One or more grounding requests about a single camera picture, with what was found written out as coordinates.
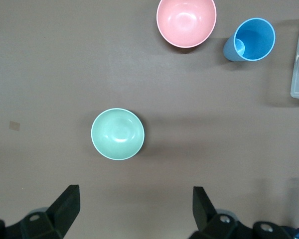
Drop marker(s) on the small brown tape patch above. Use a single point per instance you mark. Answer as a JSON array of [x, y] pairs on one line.
[[15, 126]]

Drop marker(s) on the pink bowl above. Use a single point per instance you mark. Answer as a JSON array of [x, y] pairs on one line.
[[187, 22]]

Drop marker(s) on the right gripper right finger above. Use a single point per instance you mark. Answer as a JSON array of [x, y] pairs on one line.
[[201, 209]]

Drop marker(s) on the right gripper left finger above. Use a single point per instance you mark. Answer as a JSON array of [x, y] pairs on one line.
[[64, 206]]

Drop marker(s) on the green bowl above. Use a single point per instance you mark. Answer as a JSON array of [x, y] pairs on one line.
[[117, 134]]

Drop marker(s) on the blue plastic cup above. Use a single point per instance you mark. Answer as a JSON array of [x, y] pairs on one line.
[[256, 37]]

